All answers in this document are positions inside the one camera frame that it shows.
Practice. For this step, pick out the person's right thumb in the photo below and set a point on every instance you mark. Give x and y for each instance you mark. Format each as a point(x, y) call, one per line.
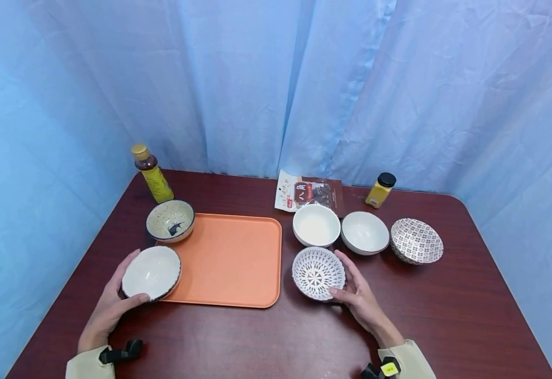
point(339, 293)

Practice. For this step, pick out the white bowl with lattice pattern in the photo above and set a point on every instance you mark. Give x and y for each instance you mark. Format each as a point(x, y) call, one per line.
point(318, 273)

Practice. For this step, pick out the yellow spice jar black lid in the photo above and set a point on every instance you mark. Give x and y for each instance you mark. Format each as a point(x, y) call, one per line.
point(380, 190)

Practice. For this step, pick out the person's right forearm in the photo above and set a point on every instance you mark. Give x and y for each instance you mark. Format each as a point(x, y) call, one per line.
point(408, 359)

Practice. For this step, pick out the white bowl with brown rim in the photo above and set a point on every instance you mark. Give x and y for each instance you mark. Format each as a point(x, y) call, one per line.
point(365, 232)

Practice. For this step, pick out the person's right hand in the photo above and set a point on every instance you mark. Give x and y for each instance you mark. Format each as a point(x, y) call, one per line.
point(363, 300)

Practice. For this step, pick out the orange plastic tray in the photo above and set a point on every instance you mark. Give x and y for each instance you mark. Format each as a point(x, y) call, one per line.
point(231, 260)

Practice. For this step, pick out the person's right index finger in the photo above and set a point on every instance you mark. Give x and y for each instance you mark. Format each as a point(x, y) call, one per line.
point(344, 263)

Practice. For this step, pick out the black wrist band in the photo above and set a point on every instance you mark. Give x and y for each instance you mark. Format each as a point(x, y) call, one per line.
point(380, 368)
point(122, 351)

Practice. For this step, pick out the speckled bowl with blue fish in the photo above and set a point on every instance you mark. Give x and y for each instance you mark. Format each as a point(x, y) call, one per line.
point(170, 220)

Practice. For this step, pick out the plain white deep bowl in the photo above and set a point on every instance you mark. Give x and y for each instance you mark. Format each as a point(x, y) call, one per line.
point(316, 225)

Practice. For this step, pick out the person's left index finger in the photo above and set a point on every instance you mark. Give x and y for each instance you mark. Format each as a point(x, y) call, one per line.
point(127, 267)

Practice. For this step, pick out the person's left thumb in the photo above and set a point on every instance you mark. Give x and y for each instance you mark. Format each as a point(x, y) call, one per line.
point(135, 300)

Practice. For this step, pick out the white bowl with dark rim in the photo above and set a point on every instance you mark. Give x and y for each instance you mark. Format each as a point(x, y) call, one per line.
point(152, 272)

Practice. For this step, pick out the brown sauce bottle yellow label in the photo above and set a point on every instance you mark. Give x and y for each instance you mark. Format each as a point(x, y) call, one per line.
point(153, 176)

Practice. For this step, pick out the brown and white spice packet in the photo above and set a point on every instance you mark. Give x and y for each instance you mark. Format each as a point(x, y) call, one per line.
point(310, 193)

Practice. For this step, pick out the bowl with brown square pattern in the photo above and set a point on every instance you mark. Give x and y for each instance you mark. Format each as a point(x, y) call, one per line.
point(416, 241)

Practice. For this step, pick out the person's left forearm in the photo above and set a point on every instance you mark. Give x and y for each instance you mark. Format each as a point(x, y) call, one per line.
point(88, 363)

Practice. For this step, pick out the person's left hand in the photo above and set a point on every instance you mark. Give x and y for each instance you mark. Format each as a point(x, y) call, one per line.
point(107, 310)

